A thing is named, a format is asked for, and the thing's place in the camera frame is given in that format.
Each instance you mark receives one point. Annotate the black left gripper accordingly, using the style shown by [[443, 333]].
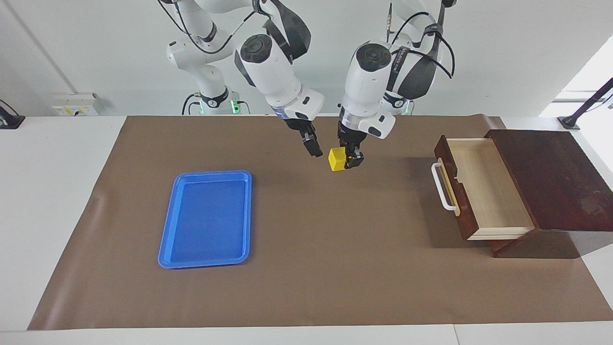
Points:
[[353, 140]]

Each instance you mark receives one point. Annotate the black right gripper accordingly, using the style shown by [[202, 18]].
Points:
[[301, 127]]

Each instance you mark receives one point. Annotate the yellow cube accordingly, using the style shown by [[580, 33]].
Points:
[[337, 159]]

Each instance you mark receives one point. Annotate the wooden drawer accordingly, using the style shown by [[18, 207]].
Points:
[[493, 191]]

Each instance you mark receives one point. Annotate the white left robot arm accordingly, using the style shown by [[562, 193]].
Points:
[[368, 81]]

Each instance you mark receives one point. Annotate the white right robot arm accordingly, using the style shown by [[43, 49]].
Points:
[[273, 72]]

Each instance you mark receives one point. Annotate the dark wooden drawer cabinet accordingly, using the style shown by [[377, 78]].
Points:
[[565, 182]]

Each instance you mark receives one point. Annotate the brown table mat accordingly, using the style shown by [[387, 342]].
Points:
[[335, 239]]

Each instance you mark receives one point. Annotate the blue plastic tray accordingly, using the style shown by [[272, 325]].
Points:
[[206, 220]]

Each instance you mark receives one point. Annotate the black desk stand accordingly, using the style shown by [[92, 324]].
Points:
[[9, 120], [579, 112]]

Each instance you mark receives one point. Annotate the white wall socket box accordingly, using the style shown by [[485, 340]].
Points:
[[74, 104]]

